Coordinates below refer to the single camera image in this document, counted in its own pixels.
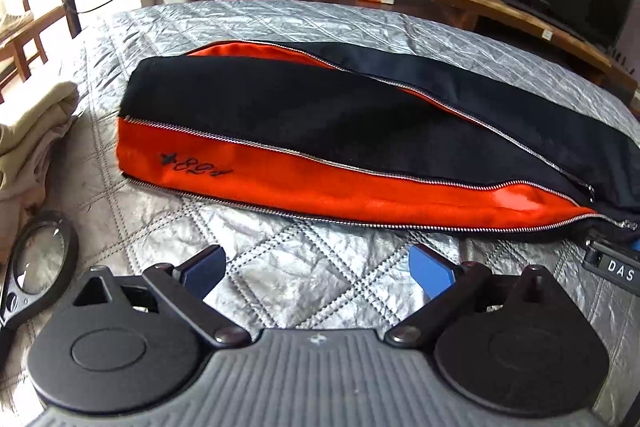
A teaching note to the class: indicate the black magnifying glass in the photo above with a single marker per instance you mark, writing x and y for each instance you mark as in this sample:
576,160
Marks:
35,257

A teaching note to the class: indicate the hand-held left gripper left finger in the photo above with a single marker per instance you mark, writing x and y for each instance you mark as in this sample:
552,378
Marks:
207,264

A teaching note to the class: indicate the wooden chair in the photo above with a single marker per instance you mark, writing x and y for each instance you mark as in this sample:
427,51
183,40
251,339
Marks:
30,38

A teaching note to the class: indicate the wooden television stand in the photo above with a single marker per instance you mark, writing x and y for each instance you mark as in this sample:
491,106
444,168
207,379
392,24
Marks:
500,7

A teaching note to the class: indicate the beige folded clothes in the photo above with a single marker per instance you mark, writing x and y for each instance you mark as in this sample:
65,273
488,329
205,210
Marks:
35,127

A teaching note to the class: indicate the silver quilted blanket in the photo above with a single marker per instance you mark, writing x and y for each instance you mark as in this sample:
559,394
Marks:
310,267

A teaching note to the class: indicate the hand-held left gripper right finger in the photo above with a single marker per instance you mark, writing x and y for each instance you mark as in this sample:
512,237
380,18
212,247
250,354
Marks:
430,269

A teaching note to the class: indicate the black orange zippered garment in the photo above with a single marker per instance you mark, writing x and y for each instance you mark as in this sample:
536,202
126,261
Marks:
300,107

